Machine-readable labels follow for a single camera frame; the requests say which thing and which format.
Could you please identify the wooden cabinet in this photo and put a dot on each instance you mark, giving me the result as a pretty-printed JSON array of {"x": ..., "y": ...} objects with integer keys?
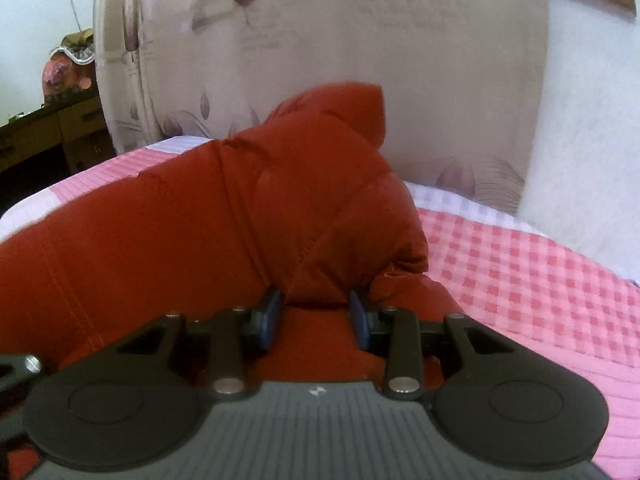
[{"x": 45, "y": 135}]

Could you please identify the pink checked bed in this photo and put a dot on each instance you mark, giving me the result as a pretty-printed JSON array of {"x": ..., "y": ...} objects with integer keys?
[{"x": 525, "y": 285}]

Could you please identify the floral beige curtain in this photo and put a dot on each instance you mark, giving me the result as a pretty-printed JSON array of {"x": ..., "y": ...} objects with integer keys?
[{"x": 325, "y": 40}]

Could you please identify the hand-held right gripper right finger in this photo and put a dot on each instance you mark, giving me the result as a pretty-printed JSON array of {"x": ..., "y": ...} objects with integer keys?
[{"x": 358, "y": 317}]

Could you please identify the red puffer jacket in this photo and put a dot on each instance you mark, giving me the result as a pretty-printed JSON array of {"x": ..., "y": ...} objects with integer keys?
[{"x": 200, "y": 220}]

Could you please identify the pink floral ornament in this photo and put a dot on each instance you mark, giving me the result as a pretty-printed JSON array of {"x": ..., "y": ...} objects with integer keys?
[{"x": 62, "y": 72}]

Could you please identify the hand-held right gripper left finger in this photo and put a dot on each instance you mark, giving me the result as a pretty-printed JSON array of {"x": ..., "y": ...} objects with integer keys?
[{"x": 273, "y": 311}]

